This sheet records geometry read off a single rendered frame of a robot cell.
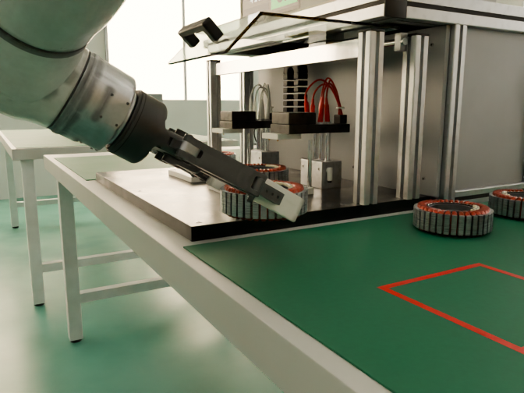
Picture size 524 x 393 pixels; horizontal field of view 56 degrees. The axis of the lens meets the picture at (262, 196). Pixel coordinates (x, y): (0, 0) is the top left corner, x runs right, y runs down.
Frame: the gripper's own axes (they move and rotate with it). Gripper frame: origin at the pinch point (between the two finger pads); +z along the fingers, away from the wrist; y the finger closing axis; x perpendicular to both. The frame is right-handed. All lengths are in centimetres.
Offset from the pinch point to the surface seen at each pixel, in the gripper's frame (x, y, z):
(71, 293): -55, -142, 26
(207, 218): -5.6, -11.4, 0.0
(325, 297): -7.5, 17.6, 0.9
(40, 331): -78, -159, 27
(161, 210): -7.7, -21.1, -3.1
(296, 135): 16.1, -24.8, 16.0
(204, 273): -11.2, 4.7, -5.2
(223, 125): 16, -53, 14
